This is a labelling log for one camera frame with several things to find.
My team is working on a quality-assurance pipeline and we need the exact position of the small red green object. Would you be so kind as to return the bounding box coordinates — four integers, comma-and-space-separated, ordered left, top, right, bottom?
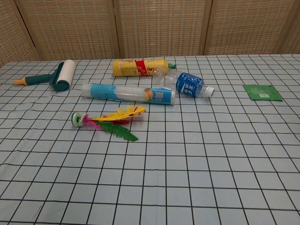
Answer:
71, 105, 147, 143

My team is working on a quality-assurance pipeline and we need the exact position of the sleeve of plastic cups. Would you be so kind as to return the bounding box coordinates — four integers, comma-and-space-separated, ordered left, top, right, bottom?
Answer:
82, 83, 176, 105

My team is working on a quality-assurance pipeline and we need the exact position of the blue checked tablecloth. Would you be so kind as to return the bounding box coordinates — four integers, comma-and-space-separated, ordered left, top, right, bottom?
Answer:
0, 53, 300, 225

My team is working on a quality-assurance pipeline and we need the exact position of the clear water bottle blue label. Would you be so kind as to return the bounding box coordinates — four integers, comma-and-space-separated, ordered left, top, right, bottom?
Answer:
152, 65, 215, 98

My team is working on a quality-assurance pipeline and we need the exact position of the yellow plastic bottle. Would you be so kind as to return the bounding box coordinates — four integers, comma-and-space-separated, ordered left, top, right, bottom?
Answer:
112, 59, 176, 77

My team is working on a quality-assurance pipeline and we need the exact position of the woven folding screen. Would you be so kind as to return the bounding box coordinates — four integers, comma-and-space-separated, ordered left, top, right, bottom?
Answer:
0, 0, 300, 67

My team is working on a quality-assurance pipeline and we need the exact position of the green lint roller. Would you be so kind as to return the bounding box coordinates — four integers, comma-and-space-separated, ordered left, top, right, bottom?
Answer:
13, 59, 76, 92

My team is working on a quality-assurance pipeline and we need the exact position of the green sachet packet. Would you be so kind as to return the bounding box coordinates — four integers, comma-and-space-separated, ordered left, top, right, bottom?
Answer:
242, 84, 284, 102

